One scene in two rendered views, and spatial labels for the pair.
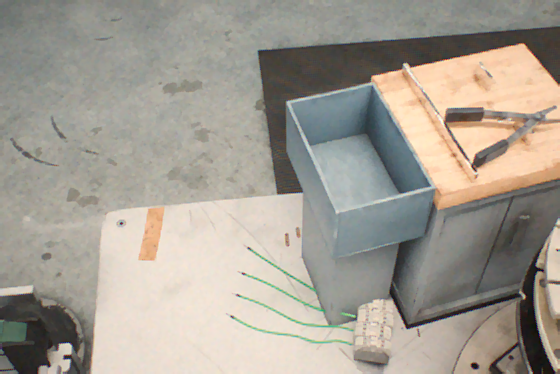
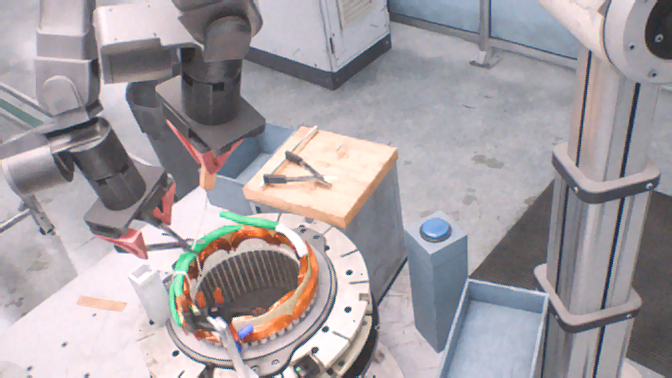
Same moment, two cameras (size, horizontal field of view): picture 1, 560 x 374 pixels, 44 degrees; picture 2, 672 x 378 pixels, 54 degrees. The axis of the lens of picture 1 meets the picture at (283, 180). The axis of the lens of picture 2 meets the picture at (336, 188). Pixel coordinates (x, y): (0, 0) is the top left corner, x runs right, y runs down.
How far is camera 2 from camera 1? 0.97 m
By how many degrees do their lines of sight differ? 38
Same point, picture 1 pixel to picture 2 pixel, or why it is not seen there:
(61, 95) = (408, 131)
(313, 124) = (269, 140)
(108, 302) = (187, 200)
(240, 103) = (516, 192)
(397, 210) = (230, 188)
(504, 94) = (342, 165)
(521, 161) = (296, 195)
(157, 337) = (185, 225)
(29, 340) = not seen: hidden behind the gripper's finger
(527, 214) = not seen: hidden behind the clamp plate
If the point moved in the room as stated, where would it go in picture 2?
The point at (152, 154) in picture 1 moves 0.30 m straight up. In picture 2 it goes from (425, 195) to (420, 134)
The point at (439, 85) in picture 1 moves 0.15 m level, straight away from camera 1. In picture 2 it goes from (321, 145) to (394, 115)
